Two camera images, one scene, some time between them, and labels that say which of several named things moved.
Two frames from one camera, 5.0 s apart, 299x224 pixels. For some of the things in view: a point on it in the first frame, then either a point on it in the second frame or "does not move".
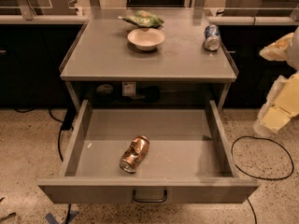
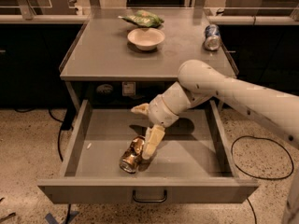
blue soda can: (212, 37) does not move
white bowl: (146, 39) does not move
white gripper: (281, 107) to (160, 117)
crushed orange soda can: (134, 153) does not move
